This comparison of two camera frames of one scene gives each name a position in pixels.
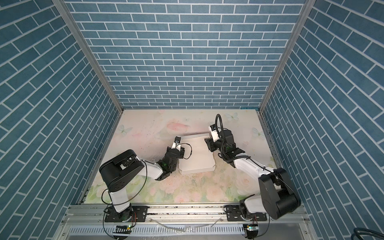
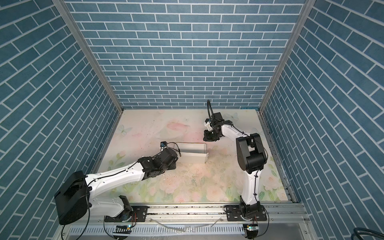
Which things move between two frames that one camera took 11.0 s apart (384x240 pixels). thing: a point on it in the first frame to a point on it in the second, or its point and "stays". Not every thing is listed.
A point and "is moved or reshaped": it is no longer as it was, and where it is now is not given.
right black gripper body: [218, 145] to [211, 135]
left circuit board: [123, 229] stays
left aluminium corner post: [64, 6] stays
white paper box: [198, 157] is moved or reshaped
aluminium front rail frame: [286, 222] stays
